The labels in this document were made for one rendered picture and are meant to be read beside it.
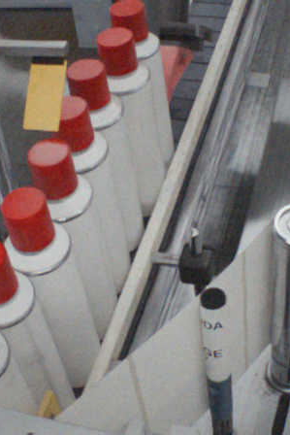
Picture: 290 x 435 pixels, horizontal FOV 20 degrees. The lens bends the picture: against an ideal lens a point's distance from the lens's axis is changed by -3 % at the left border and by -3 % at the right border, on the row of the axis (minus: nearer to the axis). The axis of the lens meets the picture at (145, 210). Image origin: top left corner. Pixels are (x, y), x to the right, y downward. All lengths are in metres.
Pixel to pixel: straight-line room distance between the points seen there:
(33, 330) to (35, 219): 0.08
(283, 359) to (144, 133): 0.25
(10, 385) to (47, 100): 0.22
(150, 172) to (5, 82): 0.42
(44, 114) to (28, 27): 0.64
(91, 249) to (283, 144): 0.32
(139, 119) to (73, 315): 0.20
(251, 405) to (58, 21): 0.76
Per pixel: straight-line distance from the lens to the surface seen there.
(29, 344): 0.58
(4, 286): 0.54
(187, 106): 0.95
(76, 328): 0.64
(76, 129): 0.63
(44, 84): 0.63
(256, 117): 1.01
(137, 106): 0.73
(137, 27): 0.75
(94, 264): 0.66
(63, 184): 0.60
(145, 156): 0.77
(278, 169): 0.86
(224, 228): 0.87
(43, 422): 0.38
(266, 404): 0.68
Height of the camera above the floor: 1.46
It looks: 45 degrees down
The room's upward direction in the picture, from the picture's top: 10 degrees counter-clockwise
